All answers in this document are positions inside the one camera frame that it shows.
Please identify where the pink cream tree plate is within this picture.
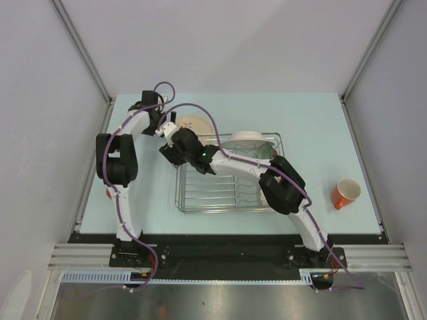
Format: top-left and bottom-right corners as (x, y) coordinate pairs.
(175, 115), (215, 145)

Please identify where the metal wire dish rack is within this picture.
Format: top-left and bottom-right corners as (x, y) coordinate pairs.
(175, 133), (284, 213)

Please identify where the white deep plate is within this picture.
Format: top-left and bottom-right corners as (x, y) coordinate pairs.
(222, 131), (268, 150)

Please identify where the orange mug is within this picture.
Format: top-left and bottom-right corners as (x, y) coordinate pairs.
(330, 179), (361, 210)

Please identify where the orange bowl white inside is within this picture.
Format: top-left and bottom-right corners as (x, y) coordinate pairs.
(260, 190), (270, 207)

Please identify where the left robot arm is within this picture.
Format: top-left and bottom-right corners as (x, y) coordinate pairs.
(95, 90), (168, 267)

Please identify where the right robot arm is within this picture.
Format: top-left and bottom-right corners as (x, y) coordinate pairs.
(156, 123), (333, 267)

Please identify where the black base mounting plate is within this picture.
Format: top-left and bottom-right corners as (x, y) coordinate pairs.
(109, 243), (345, 269)

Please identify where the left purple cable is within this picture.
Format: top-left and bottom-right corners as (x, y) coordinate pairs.
(102, 81), (177, 294)

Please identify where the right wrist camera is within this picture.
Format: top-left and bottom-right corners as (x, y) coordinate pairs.
(155, 121), (181, 147)

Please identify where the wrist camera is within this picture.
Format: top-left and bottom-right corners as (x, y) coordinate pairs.
(155, 121), (181, 147)
(159, 95), (169, 109)

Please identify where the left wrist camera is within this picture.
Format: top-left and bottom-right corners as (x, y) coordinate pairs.
(159, 95), (169, 109)

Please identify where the white slotted cable duct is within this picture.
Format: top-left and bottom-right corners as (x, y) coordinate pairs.
(61, 270), (312, 285)

